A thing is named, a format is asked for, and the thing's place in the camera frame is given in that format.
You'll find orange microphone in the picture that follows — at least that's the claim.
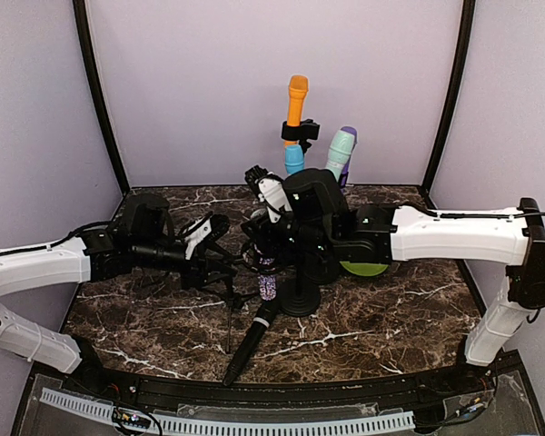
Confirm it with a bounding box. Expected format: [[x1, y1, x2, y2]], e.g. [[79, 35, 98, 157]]
[[286, 74, 309, 127]]

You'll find mint green microphone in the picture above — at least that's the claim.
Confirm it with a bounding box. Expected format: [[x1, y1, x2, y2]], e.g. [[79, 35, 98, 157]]
[[325, 129, 353, 182]]

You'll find lime green plate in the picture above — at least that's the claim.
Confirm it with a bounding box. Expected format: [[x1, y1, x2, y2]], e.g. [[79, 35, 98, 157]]
[[340, 261, 389, 277]]

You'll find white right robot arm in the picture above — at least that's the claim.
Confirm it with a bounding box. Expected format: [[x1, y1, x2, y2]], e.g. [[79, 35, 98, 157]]
[[243, 166, 545, 394]]

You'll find white slotted cable duct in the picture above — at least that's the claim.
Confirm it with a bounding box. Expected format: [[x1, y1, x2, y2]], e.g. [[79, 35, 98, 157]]
[[39, 388, 415, 435]]

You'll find right black corner post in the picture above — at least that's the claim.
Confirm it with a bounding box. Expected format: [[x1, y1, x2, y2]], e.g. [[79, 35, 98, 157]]
[[421, 0, 476, 196]]

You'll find blue microphone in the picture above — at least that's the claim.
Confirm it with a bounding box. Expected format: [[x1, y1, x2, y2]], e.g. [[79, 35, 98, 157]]
[[284, 144, 304, 174]]

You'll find black handheld microphone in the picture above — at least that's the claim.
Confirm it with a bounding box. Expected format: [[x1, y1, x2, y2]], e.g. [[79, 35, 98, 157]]
[[223, 300, 280, 387]]

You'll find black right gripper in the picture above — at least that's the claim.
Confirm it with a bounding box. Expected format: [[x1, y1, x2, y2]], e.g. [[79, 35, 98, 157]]
[[241, 206, 337, 258]]

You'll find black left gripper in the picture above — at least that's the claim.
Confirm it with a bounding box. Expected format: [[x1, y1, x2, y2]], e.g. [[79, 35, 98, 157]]
[[134, 237, 238, 292]]

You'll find black tripod microphone stand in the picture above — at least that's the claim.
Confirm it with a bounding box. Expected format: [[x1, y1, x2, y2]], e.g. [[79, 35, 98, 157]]
[[219, 252, 279, 353]]

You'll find left black corner post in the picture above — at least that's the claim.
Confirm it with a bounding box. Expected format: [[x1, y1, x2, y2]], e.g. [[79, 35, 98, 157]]
[[72, 0, 131, 195]]

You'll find black round-base stand orange mic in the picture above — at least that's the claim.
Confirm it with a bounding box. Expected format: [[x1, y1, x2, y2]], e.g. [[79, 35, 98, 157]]
[[281, 119, 320, 156]]

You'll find black round-base stand front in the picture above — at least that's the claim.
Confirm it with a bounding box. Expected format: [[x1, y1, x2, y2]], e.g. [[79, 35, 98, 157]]
[[277, 265, 321, 318]]

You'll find black round-base stand mint mic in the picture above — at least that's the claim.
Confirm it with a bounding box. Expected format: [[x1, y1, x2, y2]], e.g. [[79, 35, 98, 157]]
[[302, 253, 341, 285]]

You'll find glitter purple silver-head microphone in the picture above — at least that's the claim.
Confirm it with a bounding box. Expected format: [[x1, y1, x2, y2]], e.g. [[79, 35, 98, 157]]
[[249, 207, 281, 302]]

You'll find black front table rail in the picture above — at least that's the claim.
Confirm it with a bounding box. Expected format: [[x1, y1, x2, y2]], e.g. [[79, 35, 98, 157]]
[[98, 366, 498, 411]]

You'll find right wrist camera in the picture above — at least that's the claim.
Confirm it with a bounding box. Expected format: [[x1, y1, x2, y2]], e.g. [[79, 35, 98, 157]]
[[244, 165, 292, 223]]

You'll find black corner post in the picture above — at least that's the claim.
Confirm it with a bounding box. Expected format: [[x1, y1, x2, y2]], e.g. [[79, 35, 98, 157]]
[[421, 0, 476, 196], [72, 0, 131, 195]]

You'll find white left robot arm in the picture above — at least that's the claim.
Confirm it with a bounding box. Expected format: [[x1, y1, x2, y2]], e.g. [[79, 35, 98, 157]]
[[0, 193, 237, 396]]

